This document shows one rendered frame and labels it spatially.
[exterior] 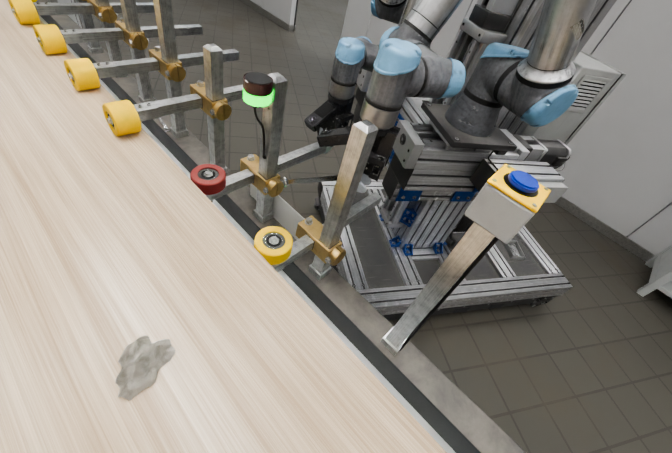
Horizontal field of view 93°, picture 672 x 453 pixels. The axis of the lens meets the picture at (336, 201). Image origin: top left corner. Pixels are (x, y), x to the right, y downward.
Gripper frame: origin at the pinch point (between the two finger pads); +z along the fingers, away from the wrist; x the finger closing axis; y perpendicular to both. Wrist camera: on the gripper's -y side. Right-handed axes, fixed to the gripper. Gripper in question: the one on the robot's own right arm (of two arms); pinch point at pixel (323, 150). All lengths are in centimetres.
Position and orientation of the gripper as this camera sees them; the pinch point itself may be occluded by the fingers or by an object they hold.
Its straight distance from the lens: 109.8
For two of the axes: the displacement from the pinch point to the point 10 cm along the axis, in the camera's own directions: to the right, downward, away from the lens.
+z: -2.1, 7.0, 6.8
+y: 6.8, -4.0, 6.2
